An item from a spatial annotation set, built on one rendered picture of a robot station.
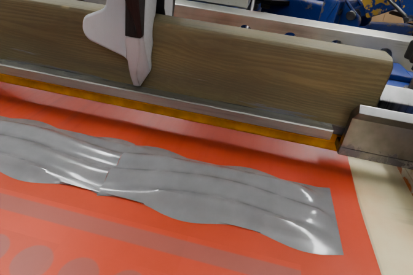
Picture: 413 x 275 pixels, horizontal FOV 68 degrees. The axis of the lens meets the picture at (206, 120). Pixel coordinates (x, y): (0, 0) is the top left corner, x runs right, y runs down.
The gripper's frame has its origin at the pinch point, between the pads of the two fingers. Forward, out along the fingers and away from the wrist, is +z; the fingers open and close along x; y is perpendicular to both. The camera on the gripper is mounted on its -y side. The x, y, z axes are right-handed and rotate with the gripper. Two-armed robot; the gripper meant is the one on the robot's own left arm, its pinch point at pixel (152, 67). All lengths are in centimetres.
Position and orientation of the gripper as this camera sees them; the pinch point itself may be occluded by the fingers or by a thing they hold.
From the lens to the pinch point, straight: 31.1
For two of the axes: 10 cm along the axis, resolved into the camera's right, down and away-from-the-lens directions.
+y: -9.7, -2.1, 1.2
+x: -2.1, 4.7, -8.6
